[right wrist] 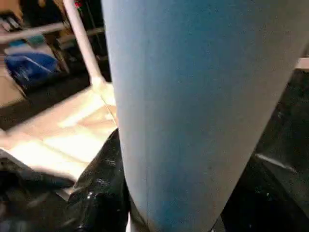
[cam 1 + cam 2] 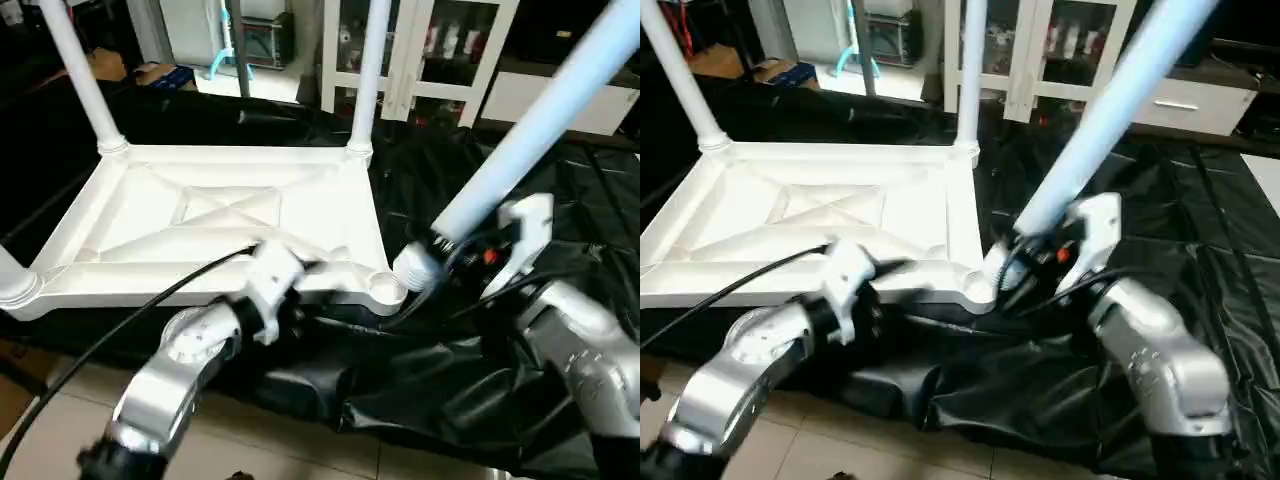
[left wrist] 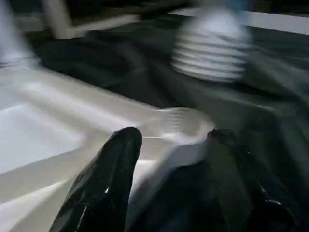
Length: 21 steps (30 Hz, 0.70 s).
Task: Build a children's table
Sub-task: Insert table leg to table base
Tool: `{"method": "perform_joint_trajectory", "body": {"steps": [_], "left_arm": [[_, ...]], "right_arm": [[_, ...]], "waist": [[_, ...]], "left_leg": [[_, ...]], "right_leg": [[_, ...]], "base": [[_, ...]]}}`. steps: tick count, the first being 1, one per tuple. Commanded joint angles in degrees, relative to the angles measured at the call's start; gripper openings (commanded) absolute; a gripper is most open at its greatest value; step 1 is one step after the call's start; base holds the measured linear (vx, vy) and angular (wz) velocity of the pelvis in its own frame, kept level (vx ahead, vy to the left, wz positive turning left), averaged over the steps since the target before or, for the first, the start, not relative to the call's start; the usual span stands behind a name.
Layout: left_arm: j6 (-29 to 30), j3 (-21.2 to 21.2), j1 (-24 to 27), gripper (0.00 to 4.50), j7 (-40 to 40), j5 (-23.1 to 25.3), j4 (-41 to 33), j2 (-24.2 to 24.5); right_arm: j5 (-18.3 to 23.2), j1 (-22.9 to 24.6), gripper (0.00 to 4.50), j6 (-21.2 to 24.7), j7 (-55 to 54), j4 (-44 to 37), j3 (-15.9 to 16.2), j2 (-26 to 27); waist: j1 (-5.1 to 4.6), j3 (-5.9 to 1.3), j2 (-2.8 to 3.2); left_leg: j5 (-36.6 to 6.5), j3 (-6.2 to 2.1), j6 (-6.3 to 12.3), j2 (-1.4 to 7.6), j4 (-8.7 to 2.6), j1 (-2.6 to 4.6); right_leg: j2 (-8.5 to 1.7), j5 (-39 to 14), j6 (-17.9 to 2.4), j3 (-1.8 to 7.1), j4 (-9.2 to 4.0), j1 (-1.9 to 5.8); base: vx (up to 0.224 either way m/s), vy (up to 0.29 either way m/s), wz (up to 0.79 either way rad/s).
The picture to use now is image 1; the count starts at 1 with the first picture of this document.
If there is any wooden wall shelf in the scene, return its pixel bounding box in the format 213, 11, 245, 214
0, 22, 104, 45

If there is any white plastic table leg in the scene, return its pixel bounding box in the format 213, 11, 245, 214
100, 0, 309, 232
63, 0, 108, 93

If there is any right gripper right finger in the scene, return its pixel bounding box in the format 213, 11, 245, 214
220, 154, 309, 232

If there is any black work mat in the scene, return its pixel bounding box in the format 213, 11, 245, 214
0, 68, 309, 232

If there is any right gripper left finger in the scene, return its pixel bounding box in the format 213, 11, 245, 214
63, 128, 132, 232

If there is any blue plastic bag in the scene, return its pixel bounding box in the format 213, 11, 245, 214
4, 51, 61, 87

